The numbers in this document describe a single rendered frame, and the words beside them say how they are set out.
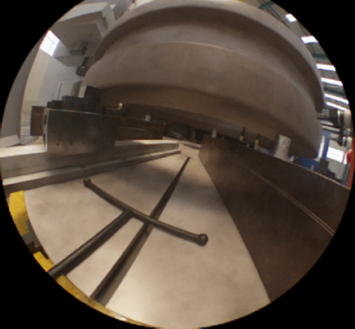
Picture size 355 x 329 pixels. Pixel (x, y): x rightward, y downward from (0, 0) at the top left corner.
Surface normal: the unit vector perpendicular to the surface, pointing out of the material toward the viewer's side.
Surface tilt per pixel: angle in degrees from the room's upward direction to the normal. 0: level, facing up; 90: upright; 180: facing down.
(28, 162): 72
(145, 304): 0
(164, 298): 0
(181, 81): 90
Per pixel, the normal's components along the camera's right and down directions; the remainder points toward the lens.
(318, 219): -0.97, -0.23
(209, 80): -0.16, 0.15
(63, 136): 0.89, 0.29
